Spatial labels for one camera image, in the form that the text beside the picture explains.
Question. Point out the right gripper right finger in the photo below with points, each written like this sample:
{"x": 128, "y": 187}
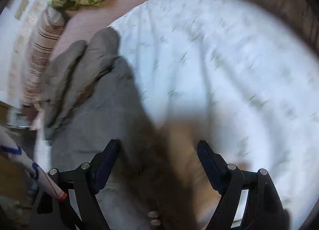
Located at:
{"x": 263, "y": 209}

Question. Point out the olive quilted hooded jacket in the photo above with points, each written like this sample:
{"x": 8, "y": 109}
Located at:
{"x": 89, "y": 97}

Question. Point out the pink maroon blanket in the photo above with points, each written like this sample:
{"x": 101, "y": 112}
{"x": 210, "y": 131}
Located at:
{"x": 83, "y": 23}

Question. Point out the brown striped cushion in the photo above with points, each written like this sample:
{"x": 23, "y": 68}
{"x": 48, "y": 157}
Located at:
{"x": 41, "y": 44}

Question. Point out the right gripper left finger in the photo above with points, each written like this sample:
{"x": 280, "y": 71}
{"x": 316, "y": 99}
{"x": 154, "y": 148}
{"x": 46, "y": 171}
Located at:
{"x": 86, "y": 180}

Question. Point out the white leaf-print bed quilt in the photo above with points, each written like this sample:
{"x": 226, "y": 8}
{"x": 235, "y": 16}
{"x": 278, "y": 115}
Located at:
{"x": 246, "y": 74}

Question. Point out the white patterned sleeve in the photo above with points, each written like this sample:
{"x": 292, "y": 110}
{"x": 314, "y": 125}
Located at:
{"x": 17, "y": 155}

